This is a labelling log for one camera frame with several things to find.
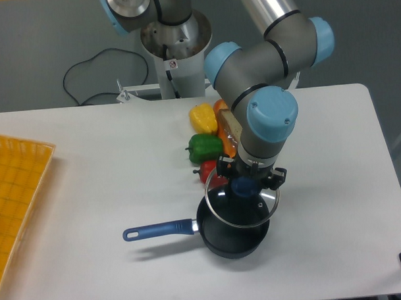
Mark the dark blue saucepan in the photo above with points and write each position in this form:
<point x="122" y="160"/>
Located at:
<point x="225" y="241"/>

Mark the white pedestal base frame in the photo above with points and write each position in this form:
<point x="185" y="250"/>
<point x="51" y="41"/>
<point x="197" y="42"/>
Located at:
<point x="151" y="92"/>

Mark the glass lid with blue knob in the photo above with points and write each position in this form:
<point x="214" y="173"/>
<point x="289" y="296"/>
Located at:
<point x="256" y="209"/>

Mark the bread slice in plastic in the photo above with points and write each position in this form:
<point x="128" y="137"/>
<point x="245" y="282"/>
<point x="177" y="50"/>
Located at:
<point x="231" y="127"/>

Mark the yellow woven basket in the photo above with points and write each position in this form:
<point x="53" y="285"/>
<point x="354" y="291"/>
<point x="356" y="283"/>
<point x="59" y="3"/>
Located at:
<point x="23" y="165"/>

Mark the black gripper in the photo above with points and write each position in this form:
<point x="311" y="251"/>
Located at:
<point x="226" y="168"/>

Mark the yellow bell pepper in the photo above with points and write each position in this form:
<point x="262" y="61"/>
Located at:
<point x="203" y="119"/>

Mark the orange baguette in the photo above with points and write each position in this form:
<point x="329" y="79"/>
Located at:
<point x="228" y="146"/>

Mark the red bell pepper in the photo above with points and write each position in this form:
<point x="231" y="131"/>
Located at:
<point x="204" y="171"/>

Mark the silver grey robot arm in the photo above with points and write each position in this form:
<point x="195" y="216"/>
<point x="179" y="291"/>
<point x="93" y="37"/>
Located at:
<point x="246" y="79"/>

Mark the green bell pepper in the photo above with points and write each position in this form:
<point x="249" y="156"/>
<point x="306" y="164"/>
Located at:
<point x="204" y="147"/>

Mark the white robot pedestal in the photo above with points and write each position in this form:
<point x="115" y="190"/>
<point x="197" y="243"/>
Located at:
<point x="178" y="54"/>

